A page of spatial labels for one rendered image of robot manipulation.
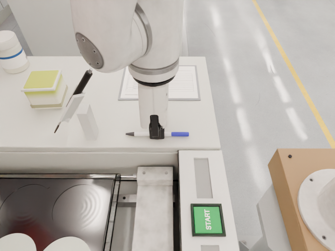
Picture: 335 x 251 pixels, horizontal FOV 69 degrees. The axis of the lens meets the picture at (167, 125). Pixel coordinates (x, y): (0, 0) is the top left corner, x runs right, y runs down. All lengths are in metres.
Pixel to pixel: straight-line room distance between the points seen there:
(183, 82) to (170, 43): 0.32
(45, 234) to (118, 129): 0.25
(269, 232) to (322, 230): 0.11
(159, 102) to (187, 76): 0.30
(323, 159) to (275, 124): 1.35
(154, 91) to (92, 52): 0.13
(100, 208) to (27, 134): 0.24
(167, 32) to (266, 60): 2.35
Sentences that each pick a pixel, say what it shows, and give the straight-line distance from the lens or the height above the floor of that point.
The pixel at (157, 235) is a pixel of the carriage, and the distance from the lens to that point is 0.53.
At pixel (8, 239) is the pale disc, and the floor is 0.90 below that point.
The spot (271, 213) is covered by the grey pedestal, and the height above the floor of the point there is 0.82.
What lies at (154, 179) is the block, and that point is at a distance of 0.55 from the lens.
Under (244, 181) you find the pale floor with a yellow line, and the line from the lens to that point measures 1.65.
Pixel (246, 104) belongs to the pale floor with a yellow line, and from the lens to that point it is 2.10.
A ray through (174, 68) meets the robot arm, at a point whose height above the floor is 1.16.
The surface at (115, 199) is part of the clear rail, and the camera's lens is 0.54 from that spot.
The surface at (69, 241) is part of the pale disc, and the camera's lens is 0.54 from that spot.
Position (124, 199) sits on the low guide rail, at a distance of 0.60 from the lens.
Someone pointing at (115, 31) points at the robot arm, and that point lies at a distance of 0.27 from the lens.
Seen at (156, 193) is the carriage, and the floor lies 0.88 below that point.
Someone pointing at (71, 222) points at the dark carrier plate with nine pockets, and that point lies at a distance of 0.55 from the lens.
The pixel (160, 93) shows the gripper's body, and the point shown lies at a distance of 0.40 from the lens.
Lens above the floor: 1.39
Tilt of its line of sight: 49 degrees down
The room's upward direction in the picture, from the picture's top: straight up
